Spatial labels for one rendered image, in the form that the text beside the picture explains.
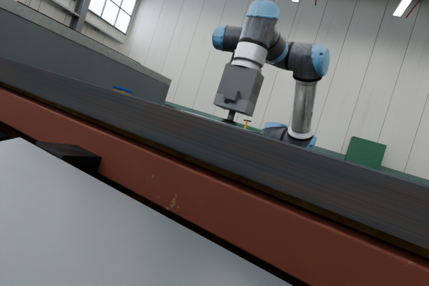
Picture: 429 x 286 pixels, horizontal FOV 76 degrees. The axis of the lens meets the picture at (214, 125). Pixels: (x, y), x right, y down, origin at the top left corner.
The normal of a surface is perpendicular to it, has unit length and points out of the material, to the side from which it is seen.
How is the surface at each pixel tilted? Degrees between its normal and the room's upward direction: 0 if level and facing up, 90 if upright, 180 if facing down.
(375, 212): 90
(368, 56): 90
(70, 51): 90
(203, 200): 90
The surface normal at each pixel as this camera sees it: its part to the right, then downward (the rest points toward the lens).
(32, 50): 0.85, 0.26
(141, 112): -0.43, -0.14
